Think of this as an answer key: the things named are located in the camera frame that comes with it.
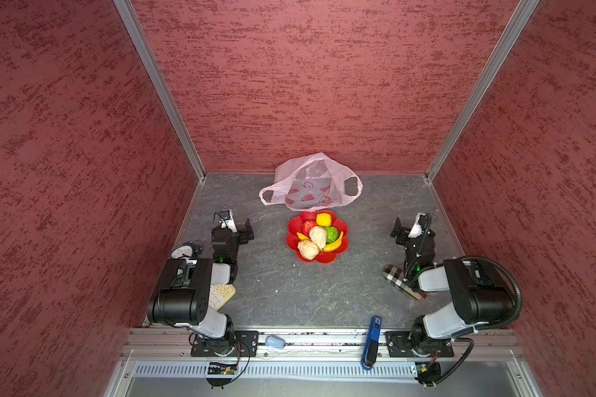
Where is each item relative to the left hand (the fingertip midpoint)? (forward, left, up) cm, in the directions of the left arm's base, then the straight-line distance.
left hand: (238, 224), depth 94 cm
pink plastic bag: (+29, -29, -6) cm, 42 cm away
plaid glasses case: (-18, -58, -4) cm, 61 cm away
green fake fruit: (-3, -37, -1) cm, 37 cm away
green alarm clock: (-10, +18, -3) cm, 21 cm away
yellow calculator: (-25, +3, -5) cm, 25 cm away
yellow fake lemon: (+4, -34, -1) cm, 34 cm away
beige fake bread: (-5, -31, +2) cm, 32 cm away
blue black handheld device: (-41, -46, -5) cm, 62 cm away
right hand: (0, -65, +3) cm, 65 cm away
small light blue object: (-38, -18, -6) cm, 43 cm away
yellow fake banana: (-8, -35, -3) cm, 36 cm away
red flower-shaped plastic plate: (+3, -22, -6) cm, 23 cm away
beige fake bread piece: (-10, -28, 0) cm, 29 cm away
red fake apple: (+1, -27, -1) cm, 27 cm away
